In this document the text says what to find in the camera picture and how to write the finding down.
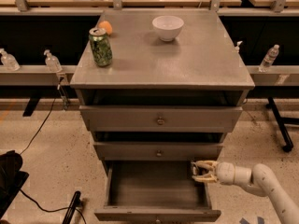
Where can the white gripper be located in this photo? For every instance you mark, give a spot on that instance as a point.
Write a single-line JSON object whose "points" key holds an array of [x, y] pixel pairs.
{"points": [[226, 173]]}

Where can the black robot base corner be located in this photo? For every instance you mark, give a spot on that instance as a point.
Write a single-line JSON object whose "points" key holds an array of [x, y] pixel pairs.
{"points": [[12, 178]]}

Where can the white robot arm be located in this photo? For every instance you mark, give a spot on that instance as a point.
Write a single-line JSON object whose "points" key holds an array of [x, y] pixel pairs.
{"points": [[259, 180]]}

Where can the grey open bottom drawer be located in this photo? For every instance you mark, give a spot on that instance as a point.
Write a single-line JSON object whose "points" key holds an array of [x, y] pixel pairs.
{"points": [[155, 191]]}

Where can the grey drawer cabinet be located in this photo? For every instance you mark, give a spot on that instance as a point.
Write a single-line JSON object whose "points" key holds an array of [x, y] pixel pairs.
{"points": [[199, 68]]}

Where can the grey middle drawer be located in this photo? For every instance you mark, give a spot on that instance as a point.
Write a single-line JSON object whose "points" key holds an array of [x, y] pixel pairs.
{"points": [[156, 151]]}

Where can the grey top drawer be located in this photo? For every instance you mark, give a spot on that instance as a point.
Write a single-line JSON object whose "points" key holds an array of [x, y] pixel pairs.
{"points": [[169, 119]]}

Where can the black table leg with caster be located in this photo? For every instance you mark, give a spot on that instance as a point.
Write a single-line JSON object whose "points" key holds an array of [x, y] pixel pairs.
{"points": [[282, 123]]}

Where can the small white pump bottle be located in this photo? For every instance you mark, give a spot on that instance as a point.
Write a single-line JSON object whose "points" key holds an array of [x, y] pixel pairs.
{"points": [[238, 44]]}

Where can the clear water bottle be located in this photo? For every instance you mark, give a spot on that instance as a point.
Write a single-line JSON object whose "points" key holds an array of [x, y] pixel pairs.
{"points": [[269, 58]]}

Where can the white bowl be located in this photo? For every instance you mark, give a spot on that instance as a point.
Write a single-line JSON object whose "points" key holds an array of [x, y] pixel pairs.
{"points": [[167, 28]]}

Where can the green soda can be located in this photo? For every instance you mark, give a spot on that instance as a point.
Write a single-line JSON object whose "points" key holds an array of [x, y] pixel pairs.
{"points": [[100, 46]]}

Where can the orange fruit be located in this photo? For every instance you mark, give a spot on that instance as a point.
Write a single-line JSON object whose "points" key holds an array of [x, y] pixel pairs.
{"points": [[107, 26]]}

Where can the clear sanitizer pump bottle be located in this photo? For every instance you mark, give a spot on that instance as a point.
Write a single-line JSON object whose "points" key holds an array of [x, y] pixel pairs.
{"points": [[52, 62]]}

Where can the clear sanitizer bottle far left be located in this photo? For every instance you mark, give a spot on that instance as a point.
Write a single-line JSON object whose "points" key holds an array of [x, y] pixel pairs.
{"points": [[9, 61]]}

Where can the black handle on floor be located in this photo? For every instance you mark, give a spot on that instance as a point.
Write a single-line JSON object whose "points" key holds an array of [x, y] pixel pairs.
{"points": [[75, 202]]}

